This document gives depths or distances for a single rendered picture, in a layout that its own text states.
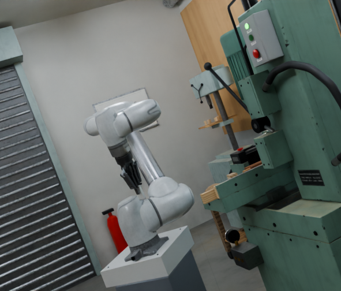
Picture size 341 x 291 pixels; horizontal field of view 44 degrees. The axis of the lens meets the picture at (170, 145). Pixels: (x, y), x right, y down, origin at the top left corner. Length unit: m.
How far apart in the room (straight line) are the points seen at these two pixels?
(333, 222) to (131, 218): 0.96
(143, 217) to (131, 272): 0.26
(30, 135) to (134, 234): 2.67
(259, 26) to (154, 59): 3.55
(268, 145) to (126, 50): 3.48
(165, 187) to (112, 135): 0.45
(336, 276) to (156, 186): 0.98
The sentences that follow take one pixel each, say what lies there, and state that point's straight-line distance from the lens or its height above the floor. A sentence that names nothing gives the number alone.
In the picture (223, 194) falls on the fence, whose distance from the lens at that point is 1.64.
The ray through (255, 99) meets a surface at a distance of 1.49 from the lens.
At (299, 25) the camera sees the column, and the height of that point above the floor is 1.39.
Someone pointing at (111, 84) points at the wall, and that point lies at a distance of 4.71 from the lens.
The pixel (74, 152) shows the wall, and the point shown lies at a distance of 4.55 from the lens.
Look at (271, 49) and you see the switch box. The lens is 1.42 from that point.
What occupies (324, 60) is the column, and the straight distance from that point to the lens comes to 1.49.
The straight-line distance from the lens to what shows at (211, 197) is 1.66.
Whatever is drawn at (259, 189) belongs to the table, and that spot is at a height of 0.87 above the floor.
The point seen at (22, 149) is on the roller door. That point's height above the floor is 1.50.
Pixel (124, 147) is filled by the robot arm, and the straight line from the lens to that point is 1.81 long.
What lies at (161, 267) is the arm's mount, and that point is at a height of 0.64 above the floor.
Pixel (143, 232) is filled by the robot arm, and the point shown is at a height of 0.80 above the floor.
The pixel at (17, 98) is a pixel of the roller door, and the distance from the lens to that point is 4.55.
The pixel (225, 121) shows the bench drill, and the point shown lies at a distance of 4.14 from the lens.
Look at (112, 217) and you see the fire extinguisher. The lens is 4.48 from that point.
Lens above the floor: 1.25
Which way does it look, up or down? 3 degrees down
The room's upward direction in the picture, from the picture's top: 21 degrees counter-clockwise
